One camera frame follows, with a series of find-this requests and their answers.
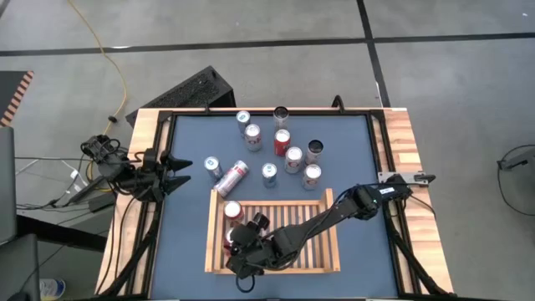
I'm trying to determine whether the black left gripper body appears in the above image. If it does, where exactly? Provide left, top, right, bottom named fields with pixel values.
left=140, top=148, right=169, bottom=204

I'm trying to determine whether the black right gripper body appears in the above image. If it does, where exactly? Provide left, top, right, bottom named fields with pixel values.
left=237, top=212, right=289, bottom=281

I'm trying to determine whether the blue silver Red Bull can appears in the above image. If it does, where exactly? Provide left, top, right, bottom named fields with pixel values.
left=203, top=156, right=224, bottom=181
left=236, top=110, right=252, bottom=137
left=261, top=162, right=278, bottom=189

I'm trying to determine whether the red-silver can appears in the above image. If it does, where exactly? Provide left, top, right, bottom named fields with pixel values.
left=212, top=159, right=251, bottom=198

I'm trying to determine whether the silver Diet Coke can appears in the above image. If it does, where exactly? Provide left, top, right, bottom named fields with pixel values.
left=284, top=145, right=304, bottom=175
left=244, top=123, right=263, bottom=152
left=302, top=163, right=323, bottom=191

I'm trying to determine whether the slatted wooden shelf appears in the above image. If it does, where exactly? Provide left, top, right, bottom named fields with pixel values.
left=204, top=187, right=341, bottom=276

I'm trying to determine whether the blue table mat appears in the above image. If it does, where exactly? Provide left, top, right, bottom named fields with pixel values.
left=150, top=113, right=400, bottom=300

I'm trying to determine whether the black mesh computer case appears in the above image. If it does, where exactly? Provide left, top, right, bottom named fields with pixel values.
left=125, top=65, right=237, bottom=126

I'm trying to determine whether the black base bar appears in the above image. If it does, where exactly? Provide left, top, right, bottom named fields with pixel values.
left=16, top=213, right=108, bottom=253

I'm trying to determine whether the white blue bottle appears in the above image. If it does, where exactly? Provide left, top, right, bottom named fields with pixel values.
left=39, top=278, right=67, bottom=301

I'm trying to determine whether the hazard-striped black floor mat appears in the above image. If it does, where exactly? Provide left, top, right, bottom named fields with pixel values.
left=0, top=69, right=35, bottom=129

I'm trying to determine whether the yellow extension cable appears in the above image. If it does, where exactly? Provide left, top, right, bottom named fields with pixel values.
left=66, top=0, right=129, bottom=137

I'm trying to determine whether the silver arm base bracket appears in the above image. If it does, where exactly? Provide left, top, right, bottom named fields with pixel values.
left=377, top=171, right=427, bottom=185

